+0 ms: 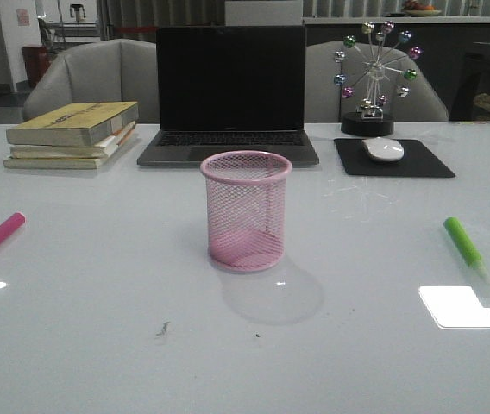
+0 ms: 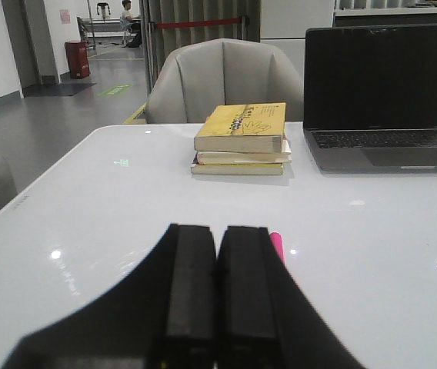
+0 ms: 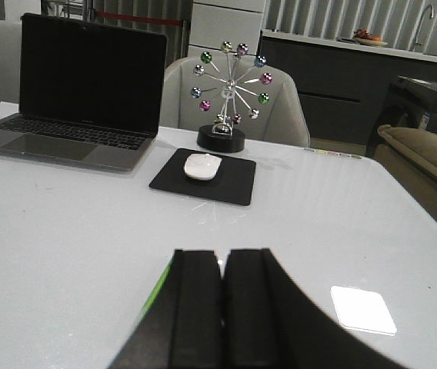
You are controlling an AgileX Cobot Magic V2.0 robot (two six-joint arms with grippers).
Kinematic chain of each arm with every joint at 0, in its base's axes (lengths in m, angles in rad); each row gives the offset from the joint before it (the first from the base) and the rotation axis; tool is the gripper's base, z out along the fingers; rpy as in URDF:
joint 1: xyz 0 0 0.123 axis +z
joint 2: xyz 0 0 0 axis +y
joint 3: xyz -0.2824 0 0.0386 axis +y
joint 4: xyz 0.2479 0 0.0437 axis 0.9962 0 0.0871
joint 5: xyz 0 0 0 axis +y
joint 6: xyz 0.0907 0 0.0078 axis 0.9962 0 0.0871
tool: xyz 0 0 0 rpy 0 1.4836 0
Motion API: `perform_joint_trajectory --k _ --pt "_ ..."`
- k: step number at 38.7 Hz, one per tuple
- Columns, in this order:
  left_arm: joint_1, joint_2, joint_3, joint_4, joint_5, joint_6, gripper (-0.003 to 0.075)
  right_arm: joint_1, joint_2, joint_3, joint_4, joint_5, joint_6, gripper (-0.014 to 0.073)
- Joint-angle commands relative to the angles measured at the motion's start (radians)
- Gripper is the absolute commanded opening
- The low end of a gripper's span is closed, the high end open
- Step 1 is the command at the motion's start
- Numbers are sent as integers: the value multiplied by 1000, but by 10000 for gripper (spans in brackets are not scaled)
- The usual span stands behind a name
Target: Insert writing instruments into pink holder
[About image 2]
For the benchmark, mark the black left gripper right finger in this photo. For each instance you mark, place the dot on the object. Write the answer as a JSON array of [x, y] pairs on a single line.
[[264, 319]]

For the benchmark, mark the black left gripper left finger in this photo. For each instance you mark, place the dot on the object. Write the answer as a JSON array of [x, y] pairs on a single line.
[[161, 315]]

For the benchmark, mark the pink highlighter pen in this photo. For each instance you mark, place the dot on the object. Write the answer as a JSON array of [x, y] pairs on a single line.
[[277, 241]]

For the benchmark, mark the bottom yellow book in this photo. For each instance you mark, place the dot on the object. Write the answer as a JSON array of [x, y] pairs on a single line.
[[238, 169]]

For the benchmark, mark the yellow book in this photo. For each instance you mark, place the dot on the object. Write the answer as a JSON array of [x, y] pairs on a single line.
[[238, 169], [251, 128]]

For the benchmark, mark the middle white book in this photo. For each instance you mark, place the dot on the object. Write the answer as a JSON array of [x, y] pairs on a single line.
[[234, 158]]

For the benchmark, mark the yellow top book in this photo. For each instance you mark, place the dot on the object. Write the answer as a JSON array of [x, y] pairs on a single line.
[[251, 128]]

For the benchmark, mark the grey laptop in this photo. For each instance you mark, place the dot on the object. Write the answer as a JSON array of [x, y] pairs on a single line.
[[370, 98]]

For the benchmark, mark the grey left armchair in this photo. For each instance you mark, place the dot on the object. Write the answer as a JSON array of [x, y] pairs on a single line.
[[195, 79]]

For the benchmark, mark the red trash bin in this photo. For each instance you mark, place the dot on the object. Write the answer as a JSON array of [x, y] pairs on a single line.
[[77, 59]]

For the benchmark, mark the seated person in background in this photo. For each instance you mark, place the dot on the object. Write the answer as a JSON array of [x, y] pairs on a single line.
[[129, 24]]

